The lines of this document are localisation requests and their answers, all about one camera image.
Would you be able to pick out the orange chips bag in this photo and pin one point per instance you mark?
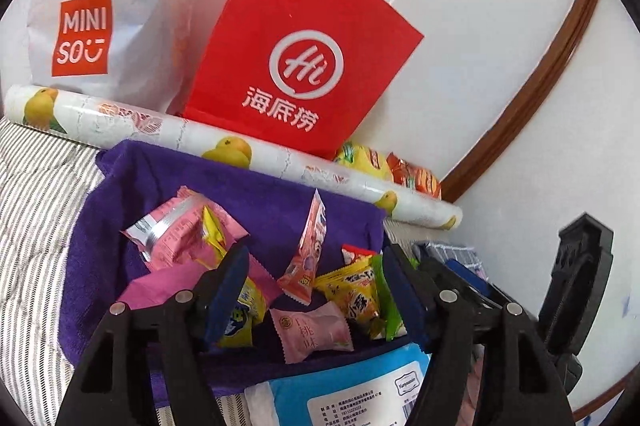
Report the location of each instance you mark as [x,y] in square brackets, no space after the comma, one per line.
[417,176]

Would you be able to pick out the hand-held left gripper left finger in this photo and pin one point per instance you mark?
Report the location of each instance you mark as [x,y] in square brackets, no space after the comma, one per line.
[227,296]

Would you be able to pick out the grey plaid cloth case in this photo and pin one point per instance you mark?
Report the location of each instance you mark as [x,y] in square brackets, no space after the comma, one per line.
[450,251]

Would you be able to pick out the red paper shopping bag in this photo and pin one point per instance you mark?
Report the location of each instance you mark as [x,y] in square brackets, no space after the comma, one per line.
[300,31]

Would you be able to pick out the green snack packet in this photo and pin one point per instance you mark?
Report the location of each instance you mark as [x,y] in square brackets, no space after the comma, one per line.
[392,306]

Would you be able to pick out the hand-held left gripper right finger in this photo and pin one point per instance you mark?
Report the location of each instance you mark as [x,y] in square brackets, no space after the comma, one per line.
[405,296]

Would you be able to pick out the purple towel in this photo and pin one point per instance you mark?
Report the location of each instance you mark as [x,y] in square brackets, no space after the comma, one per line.
[250,196]

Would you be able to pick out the white bag with orange logo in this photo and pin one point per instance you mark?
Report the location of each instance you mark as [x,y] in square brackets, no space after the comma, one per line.
[150,6]

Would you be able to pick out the blue wet wipes pack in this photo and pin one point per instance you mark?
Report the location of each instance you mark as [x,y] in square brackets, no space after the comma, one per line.
[350,386]

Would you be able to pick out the small red snack packet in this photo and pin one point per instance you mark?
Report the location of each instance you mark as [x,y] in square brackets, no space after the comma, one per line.
[357,253]

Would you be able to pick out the striped bed sheet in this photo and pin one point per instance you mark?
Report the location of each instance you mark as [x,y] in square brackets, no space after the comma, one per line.
[45,186]

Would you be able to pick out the pink stick snack packet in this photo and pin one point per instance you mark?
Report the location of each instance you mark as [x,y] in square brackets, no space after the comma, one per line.
[307,251]

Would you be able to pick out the yellow chips bag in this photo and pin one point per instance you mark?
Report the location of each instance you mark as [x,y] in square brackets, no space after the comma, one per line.
[365,159]

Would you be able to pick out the large pink silver-edged snack packet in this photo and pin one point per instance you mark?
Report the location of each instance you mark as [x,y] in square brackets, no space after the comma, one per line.
[175,228]

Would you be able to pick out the yellow printed snack packet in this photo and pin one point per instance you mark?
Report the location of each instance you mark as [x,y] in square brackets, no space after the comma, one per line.
[352,293]

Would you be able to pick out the fruit print paper roll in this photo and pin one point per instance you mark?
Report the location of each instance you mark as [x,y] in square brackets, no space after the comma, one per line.
[150,126]

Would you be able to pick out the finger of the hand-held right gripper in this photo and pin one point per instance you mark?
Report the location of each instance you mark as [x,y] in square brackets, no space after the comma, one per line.
[465,273]

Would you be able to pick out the brown wooden trim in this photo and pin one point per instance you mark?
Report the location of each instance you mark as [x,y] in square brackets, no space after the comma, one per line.
[540,71]

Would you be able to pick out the blue and yellow snack packet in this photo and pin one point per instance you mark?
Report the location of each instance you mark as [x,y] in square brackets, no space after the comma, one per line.
[245,316]

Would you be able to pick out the thin yellow snack packet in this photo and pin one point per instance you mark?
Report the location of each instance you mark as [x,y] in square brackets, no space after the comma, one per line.
[215,236]

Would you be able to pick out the pale pink snack packet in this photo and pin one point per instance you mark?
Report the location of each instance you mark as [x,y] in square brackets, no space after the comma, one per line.
[310,331]

